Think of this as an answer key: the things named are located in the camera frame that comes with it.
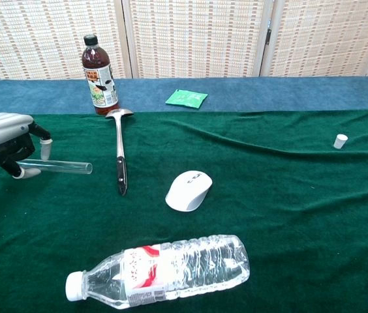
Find clear glass test tube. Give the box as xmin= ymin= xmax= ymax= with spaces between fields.
xmin=16 ymin=158 xmax=93 ymax=175

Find small white tube cap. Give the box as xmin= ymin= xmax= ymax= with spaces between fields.
xmin=333 ymin=133 xmax=348 ymax=151

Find dark tea bottle black cap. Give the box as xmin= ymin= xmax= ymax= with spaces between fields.
xmin=82 ymin=34 xmax=120 ymax=116

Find green foil packet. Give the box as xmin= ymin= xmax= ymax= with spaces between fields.
xmin=164 ymin=89 xmax=209 ymax=111

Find white computer mouse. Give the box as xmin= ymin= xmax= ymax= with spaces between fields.
xmin=164 ymin=170 xmax=213 ymax=213

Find woven bamboo folding screen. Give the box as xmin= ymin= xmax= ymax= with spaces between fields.
xmin=0 ymin=0 xmax=368 ymax=82

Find clear plastic water bottle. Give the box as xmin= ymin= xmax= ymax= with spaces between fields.
xmin=65 ymin=234 xmax=251 ymax=310

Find blue velvet cloth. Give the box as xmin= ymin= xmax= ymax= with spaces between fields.
xmin=0 ymin=76 xmax=368 ymax=115

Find dark green velvet cloth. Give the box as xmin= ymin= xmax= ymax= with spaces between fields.
xmin=0 ymin=109 xmax=368 ymax=313

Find metal ladle black handle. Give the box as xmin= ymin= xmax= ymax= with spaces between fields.
xmin=104 ymin=108 xmax=135 ymax=197

